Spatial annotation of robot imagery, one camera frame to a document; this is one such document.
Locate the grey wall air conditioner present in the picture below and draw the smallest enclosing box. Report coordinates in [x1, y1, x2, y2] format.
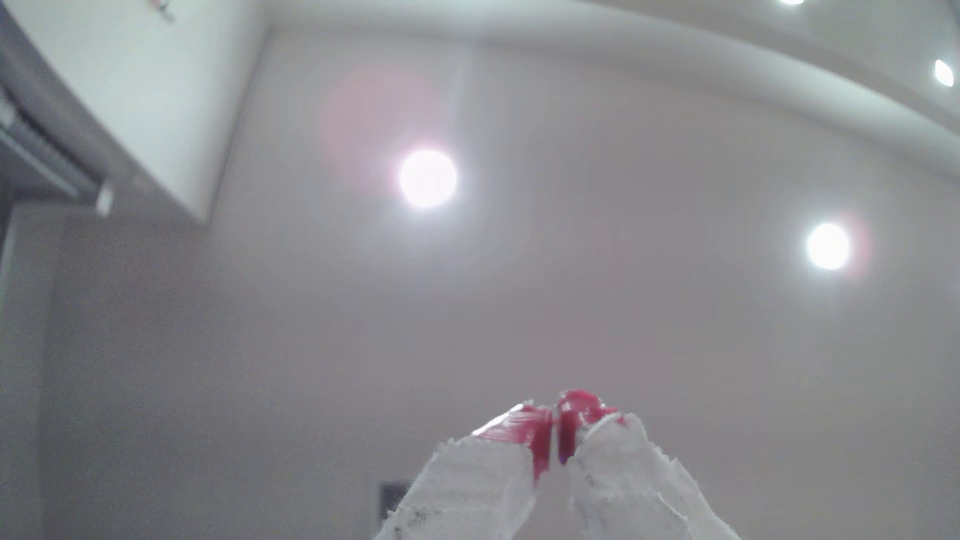
[0, 15, 116, 219]

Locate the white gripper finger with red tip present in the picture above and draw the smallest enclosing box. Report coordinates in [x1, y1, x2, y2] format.
[557, 389, 742, 540]
[373, 402, 555, 540]

